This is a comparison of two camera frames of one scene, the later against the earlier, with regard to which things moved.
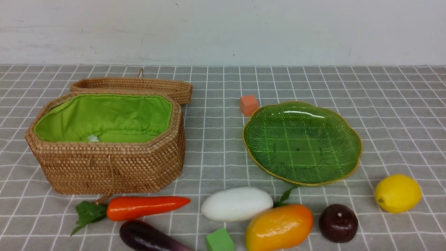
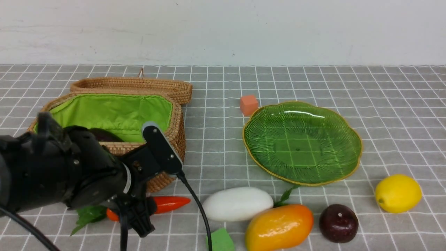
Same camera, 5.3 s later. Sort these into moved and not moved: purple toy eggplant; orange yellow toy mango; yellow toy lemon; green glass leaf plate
Moved: purple toy eggplant
Not moved: yellow toy lemon; green glass leaf plate; orange yellow toy mango
